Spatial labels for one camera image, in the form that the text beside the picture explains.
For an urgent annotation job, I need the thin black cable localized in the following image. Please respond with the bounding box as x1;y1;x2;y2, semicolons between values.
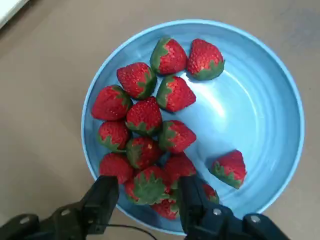
106;224;157;240

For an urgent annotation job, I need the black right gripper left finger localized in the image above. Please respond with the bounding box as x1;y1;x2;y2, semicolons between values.
0;175;120;240

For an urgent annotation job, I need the white rectangular tray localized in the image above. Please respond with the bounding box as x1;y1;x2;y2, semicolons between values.
0;0;28;30

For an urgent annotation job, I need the round blue plate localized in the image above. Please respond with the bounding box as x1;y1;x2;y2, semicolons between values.
81;19;306;236

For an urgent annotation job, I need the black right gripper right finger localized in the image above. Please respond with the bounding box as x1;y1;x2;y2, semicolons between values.
177;175;291;240

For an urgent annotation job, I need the red toy strawberry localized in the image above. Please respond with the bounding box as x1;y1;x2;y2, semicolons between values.
96;120;131;154
116;62;158;101
99;152;135;185
91;84;133;122
209;149;248;190
150;197;180;221
156;74;197;113
149;36;189;76
133;165;172;206
162;152;198;191
201;183;220;205
124;178;141;204
186;38;226;82
157;119;198;155
125;96;163;137
125;136;165;171

